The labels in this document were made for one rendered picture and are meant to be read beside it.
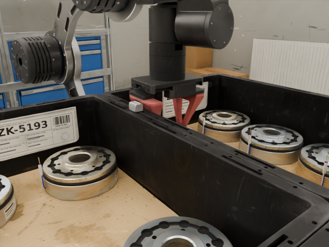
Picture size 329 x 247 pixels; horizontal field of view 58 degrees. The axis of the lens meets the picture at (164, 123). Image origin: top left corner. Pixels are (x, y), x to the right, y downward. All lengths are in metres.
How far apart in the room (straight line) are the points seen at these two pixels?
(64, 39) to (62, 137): 0.77
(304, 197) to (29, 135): 0.38
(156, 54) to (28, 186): 0.26
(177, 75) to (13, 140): 0.26
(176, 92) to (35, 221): 0.26
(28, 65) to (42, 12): 2.08
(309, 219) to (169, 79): 0.29
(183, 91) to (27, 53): 0.84
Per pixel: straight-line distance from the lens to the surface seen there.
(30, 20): 3.22
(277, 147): 0.50
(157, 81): 0.45
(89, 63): 2.52
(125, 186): 0.43
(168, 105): 0.59
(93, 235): 0.35
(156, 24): 0.44
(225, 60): 3.99
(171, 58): 0.44
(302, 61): 3.41
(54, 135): 0.49
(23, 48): 1.23
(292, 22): 3.57
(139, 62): 3.97
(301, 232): 0.22
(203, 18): 0.39
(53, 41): 1.28
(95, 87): 2.58
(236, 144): 0.56
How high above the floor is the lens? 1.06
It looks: 21 degrees down
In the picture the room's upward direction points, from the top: straight up
